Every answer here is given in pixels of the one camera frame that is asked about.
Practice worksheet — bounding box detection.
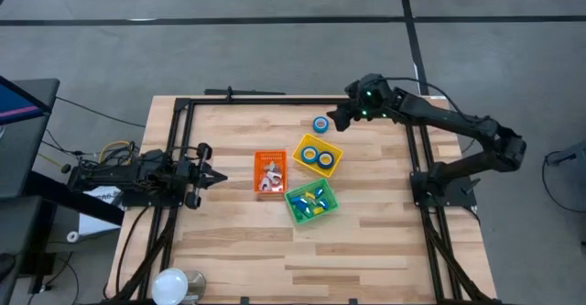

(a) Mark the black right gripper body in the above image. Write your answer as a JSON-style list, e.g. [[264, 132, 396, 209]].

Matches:
[[342, 72, 400, 123]]

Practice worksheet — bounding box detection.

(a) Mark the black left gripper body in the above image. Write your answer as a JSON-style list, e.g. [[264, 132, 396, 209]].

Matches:
[[181, 143, 213, 211]]

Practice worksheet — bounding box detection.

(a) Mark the light blue tape roll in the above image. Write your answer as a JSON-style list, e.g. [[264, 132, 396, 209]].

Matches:
[[312, 115, 330, 135]]

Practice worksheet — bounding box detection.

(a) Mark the orange plastic basket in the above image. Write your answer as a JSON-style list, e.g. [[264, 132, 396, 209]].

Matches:
[[253, 149, 289, 195]]

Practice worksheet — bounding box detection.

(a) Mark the yellow plastic basket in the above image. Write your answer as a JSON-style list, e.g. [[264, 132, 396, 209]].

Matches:
[[291, 133, 344, 179]]

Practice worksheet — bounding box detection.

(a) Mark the green plastic basket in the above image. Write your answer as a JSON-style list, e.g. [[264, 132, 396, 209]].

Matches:
[[283, 177, 340, 226]]

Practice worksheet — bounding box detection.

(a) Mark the white printed paper sheet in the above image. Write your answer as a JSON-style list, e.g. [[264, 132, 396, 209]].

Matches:
[[78, 184, 125, 237]]

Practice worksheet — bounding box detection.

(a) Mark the white bulb lamp brass base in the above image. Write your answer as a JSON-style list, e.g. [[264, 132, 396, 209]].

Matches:
[[151, 267, 207, 305]]

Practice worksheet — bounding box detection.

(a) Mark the monitor with blue screen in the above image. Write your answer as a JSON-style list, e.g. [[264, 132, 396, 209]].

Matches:
[[0, 75, 52, 126]]

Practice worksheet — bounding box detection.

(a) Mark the black metal rig frame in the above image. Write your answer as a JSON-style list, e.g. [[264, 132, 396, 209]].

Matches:
[[109, 94, 500, 305]]

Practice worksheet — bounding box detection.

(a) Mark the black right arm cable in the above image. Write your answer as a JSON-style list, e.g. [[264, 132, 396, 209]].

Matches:
[[378, 75, 464, 114]]

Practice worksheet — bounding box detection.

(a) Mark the yellow cable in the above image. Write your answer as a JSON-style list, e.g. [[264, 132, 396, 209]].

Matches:
[[99, 139, 135, 159]]

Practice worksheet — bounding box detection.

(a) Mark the black floor cable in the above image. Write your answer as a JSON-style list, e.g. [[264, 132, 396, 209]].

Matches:
[[54, 96, 147, 128]]

